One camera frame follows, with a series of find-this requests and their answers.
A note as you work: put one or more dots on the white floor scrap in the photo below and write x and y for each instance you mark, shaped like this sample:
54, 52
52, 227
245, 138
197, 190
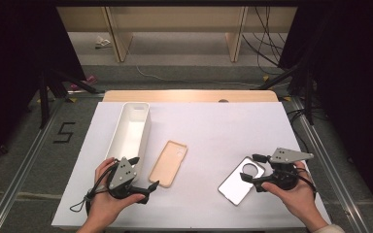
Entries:
102, 41

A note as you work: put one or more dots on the light wooden furniture leg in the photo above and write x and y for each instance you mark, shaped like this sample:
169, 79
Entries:
236, 39
118, 39

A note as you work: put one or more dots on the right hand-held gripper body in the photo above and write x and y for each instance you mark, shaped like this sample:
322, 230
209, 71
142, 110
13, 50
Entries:
285, 174

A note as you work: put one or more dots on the person's left hand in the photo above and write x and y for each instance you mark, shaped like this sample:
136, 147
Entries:
105, 207

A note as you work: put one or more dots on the person's right hand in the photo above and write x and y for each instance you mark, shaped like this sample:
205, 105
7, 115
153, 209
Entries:
299, 200

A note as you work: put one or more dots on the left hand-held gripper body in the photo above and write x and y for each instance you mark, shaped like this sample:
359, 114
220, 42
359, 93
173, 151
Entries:
122, 174

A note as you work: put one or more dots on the dark curtain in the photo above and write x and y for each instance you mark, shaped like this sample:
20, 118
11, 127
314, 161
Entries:
353, 81
19, 64

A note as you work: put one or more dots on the metal floor rail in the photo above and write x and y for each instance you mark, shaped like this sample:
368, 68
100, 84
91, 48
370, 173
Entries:
22, 168
84, 94
330, 168

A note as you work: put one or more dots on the white plastic bin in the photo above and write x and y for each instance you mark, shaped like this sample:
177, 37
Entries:
129, 136

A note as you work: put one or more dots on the black stand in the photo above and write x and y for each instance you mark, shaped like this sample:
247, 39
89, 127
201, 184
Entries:
43, 97
308, 93

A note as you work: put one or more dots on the light wooden furniture panel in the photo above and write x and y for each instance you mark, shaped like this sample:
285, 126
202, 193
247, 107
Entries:
175, 19

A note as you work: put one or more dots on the pink packet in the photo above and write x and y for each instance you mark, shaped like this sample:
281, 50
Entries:
90, 79

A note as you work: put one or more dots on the beige phone case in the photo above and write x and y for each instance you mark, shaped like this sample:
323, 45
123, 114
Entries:
166, 165

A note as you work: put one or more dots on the white table sheet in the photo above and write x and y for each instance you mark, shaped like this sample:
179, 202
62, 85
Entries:
207, 136

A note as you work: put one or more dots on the yellow floor tape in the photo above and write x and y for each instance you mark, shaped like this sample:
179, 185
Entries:
265, 78

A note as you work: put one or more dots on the light wooden table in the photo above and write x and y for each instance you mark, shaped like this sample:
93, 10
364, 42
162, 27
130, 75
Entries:
181, 96

